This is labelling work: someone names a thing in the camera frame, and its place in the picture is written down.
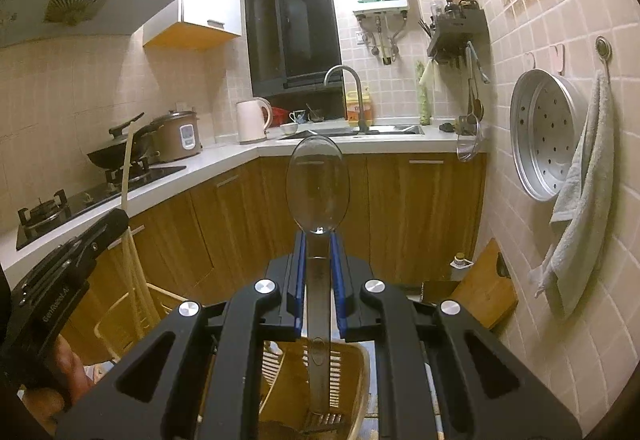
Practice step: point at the wooden cutting board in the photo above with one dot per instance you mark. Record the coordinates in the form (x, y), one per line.
(482, 290)

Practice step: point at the pink wall hook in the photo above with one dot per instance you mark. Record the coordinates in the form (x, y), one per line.
(558, 56)

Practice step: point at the wall socket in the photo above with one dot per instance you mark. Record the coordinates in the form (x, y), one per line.
(359, 37)

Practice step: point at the hanging metal tongs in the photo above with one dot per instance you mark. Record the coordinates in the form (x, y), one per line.
(477, 65)

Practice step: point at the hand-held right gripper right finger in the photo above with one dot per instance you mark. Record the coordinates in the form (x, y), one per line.
(337, 280)

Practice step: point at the person's left hand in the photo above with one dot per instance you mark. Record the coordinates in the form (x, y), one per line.
(70, 375)

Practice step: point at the pale green towel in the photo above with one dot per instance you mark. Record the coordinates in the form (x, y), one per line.
(585, 180)

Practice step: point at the small wall hook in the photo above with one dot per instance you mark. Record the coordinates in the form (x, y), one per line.
(530, 60)

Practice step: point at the yellow dish soap bottle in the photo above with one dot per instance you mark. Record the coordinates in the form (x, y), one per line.
(364, 107)

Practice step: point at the dark bowl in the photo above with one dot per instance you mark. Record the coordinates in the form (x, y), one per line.
(316, 115)

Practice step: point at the dark wall spice rack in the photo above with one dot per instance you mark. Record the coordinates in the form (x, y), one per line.
(457, 32)

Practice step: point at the black gas stove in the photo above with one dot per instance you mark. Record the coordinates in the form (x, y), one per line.
(75, 202)

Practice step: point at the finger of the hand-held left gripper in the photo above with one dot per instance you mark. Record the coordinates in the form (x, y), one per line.
(102, 232)

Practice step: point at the metal wall hook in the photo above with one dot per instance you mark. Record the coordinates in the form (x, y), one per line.
(603, 47)

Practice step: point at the dark window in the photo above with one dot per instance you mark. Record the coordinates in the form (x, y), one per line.
(295, 20)

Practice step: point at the small capped bottle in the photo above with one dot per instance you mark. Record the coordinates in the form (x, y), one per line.
(461, 262)

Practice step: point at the pale electric kettle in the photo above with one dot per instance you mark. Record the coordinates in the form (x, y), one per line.
(251, 122)

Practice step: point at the yellow plastic utensil basket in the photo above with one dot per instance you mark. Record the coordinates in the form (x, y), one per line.
(350, 370)

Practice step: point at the steel steamer tray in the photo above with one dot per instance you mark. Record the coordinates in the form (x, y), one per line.
(542, 135)

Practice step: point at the black counter item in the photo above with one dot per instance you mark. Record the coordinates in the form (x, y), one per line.
(446, 127)

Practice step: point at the patterned cup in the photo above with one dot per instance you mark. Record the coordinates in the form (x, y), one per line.
(297, 116)

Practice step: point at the steel sink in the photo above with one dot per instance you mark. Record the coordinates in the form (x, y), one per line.
(390, 130)

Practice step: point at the black lidded frying pan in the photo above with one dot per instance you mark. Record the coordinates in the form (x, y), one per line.
(115, 152)

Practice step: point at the steel faucet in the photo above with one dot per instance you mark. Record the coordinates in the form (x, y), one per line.
(357, 90)

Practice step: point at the white hanging bag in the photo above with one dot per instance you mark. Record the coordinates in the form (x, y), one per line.
(429, 74)

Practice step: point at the brown rice cooker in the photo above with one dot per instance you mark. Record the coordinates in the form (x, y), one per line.
(175, 140)

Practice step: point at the wooden base cabinets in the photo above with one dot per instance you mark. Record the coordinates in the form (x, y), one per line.
(410, 210)

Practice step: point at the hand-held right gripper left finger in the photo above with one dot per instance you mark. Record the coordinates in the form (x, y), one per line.
(299, 280)

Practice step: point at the green hanging scrubber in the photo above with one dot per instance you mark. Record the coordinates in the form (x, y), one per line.
(424, 105)

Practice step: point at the clear plastic rice spoon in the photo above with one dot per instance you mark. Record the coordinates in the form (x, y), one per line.
(317, 180)

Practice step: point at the pale chopstick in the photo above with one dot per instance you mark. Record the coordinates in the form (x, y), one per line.
(140, 280)

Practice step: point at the dark chopstick bundle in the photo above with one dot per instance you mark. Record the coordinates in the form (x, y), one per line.
(425, 27)

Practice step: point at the water heater pipes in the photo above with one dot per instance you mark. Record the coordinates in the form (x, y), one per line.
(382, 37)

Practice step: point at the white bowl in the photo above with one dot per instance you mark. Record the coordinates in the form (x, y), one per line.
(289, 128)

